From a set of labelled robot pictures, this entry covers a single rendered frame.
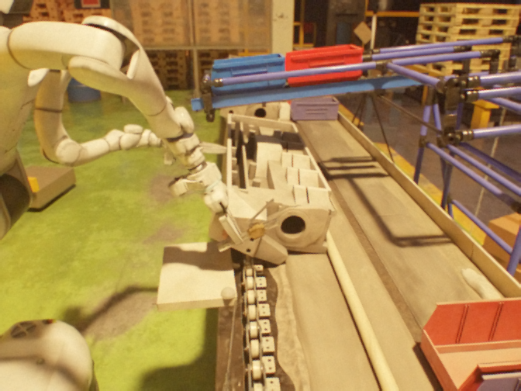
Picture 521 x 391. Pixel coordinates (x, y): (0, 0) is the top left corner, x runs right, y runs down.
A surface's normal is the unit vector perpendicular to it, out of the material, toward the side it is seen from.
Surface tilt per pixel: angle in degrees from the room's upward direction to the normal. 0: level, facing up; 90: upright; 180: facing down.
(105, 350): 0
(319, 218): 90
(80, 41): 57
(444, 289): 0
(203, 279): 0
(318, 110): 92
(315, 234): 90
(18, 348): 73
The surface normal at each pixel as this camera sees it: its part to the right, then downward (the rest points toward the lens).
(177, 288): 0.00, -0.91
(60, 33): 0.01, -0.23
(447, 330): 0.07, 0.39
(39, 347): 0.12, 0.14
